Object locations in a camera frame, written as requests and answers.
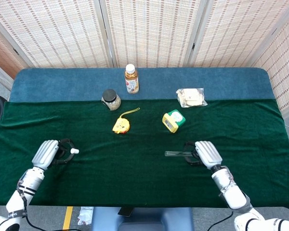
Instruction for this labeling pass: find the green velvet cloth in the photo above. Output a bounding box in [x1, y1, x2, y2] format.
[0, 98, 289, 209]

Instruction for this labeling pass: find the clear glass test tube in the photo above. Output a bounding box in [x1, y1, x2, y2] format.
[164, 151, 196, 157]

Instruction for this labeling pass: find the glass jar black lid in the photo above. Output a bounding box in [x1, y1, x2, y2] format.
[101, 89, 122, 111]

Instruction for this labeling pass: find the tea drink bottle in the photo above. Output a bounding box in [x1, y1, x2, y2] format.
[124, 64, 140, 94]

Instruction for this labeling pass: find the woven folding screen panel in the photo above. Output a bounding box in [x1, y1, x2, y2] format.
[187, 0, 289, 68]
[0, 0, 115, 69]
[250, 9, 289, 114]
[98, 0, 209, 68]
[0, 20, 31, 80]

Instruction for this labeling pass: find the yellow cartoon tape measure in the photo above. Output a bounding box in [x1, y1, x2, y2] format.
[112, 107, 141, 134]

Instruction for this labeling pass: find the black cable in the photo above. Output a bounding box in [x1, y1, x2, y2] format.
[16, 185, 84, 231]
[208, 211, 234, 231]

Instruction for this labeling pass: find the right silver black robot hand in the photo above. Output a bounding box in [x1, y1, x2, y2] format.
[184, 141, 223, 170]

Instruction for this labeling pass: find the white crumpled cloth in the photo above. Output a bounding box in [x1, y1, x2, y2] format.
[77, 206, 94, 226]

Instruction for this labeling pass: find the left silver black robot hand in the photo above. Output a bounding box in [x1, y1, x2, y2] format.
[31, 138, 76, 170]

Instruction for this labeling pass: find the yellow green plastic container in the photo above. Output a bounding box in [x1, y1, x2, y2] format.
[162, 109, 186, 134]

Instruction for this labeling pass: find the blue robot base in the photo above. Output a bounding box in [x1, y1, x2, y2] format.
[91, 206, 194, 231]

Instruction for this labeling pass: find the clear bag of biscuits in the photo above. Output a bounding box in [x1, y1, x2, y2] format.
[175, 88, 208, 108]

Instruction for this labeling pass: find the blue table cloth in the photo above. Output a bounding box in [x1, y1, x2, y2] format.
[9, 67, 276, 103]

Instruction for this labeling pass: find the black flat device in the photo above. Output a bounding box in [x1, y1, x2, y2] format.
[117, 207, 133, 217]

